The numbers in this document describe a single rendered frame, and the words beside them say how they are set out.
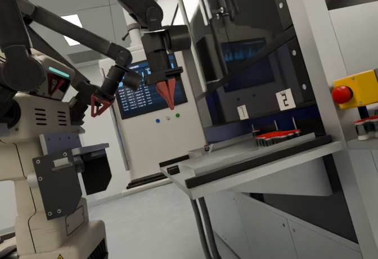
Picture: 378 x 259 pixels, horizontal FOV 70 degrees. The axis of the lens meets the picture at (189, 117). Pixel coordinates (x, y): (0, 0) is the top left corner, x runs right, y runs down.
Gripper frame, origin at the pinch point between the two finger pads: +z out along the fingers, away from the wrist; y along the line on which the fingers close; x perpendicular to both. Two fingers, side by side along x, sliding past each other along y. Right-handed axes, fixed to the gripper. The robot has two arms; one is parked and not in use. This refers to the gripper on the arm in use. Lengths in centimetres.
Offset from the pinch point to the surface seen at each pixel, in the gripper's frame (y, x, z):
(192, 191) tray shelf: -2.7, -11.2, 20.1
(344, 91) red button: 34.5, -19.4, 8.5
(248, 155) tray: 14.3, -5.8, 17.6
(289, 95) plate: 36.8, 4.6, 5.7
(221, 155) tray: 14.9, 19.8, 19.0
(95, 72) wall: -54, 544, -168
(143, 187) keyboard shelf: -14, 69, 29
